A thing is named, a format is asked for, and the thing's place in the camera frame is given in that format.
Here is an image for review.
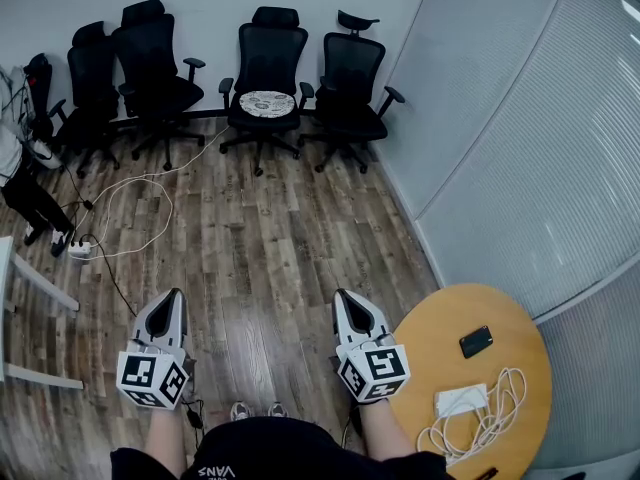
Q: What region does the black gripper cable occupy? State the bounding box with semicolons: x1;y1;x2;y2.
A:
342;402;364;444
180;398;207;432

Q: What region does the black phone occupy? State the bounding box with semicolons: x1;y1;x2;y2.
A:
458;325;496;360

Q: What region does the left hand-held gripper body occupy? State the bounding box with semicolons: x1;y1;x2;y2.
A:
115;337;191;411

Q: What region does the long white floor cable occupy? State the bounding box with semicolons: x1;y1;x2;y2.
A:
74;126;231;261

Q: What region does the white coiled cable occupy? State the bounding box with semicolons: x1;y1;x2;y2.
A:
415;366;529;467

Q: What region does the black mesh office chair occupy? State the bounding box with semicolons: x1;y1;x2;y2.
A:
49;20;124;179
218;6;316;178
110;0;207;172
22;52;69;144

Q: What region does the person's left forearm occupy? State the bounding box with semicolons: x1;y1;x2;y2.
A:
144;406;190;479

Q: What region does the person's right forearm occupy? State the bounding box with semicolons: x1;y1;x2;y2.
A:
358;400;417;463

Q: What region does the white desk frame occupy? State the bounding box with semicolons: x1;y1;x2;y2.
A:
0;236;84;391

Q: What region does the person's black shirt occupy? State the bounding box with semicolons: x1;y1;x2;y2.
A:
109;415;452;480

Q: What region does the white power adapter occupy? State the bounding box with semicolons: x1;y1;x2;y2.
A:
433;382;490;418

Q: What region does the black chair with tilted headrest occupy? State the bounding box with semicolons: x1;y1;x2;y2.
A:
298;10;407;175

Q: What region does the round floral cushion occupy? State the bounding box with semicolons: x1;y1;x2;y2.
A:
238;90;293;120

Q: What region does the round wooden table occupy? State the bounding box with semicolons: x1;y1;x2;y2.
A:
388;282;554;480

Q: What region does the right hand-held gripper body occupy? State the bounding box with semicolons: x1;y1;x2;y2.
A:
335;341;412;404

